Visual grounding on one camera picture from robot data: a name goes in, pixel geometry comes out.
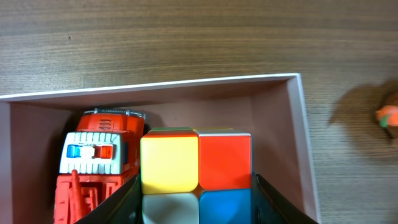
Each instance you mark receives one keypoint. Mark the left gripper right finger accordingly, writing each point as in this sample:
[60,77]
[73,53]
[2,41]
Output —
[269,206]

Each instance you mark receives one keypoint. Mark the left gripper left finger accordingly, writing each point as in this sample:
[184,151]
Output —
[122,207]

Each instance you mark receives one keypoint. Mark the red toy fire truck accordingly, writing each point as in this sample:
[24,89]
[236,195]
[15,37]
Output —
[97,159]

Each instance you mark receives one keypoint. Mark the colourful two-by-two puzzle cube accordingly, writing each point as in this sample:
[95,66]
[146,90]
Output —
[196,176]

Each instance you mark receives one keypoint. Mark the pink white open box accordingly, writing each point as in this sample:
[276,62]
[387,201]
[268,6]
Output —
[270,107]

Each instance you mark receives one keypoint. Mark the brown plush toy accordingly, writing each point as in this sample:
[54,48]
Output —
[386,115]

